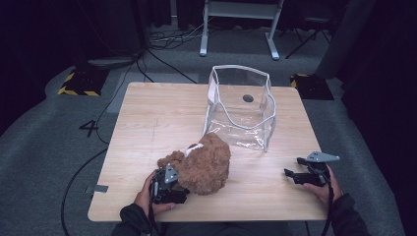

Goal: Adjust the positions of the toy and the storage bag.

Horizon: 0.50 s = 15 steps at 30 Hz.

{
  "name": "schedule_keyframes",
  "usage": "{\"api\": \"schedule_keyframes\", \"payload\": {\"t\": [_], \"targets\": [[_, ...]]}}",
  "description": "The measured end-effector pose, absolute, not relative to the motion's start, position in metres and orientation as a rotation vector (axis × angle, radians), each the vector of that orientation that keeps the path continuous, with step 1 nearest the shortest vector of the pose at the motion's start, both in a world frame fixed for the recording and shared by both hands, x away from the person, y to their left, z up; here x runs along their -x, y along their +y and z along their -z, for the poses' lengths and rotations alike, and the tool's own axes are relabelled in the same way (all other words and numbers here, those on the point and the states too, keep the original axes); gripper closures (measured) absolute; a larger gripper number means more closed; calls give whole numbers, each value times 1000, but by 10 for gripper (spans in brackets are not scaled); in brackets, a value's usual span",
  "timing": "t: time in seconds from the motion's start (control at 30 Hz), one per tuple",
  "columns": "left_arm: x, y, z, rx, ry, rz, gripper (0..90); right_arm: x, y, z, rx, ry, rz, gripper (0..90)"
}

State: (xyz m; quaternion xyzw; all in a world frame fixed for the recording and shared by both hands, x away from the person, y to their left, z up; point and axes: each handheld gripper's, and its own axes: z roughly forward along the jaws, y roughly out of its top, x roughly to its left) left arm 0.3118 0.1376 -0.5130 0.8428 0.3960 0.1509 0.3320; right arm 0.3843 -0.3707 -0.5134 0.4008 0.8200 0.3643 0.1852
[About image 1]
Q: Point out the person's left hand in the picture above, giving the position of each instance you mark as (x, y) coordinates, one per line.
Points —
(143, 198)

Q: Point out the grey flat stand base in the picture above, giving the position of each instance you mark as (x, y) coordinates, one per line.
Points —
(111, 61)

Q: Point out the grey curtain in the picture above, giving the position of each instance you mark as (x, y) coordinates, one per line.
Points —
(344, 39)

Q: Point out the black yellow striped floor base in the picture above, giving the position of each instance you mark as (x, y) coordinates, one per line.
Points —
(82, 83)
(311, 87)

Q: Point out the black tripod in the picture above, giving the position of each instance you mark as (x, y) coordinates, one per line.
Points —
(306, 41)

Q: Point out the brown teddy bear plush toy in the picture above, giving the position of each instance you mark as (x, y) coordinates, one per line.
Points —
(206, 167)

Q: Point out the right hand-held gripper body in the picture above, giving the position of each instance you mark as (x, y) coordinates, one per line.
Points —
(318, 175)

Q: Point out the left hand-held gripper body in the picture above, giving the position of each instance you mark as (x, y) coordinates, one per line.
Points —
(165, 183)

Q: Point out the person's right hand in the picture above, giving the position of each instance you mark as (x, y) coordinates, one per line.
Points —
(327, 193)

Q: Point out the clear plastic zipper bag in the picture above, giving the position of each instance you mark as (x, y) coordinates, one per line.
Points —
(242, 131)

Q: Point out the white metal stand frame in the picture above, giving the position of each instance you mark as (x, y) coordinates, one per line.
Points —
(204, 32)

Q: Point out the dark round table grommet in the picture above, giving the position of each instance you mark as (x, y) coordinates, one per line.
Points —
(248, 98)

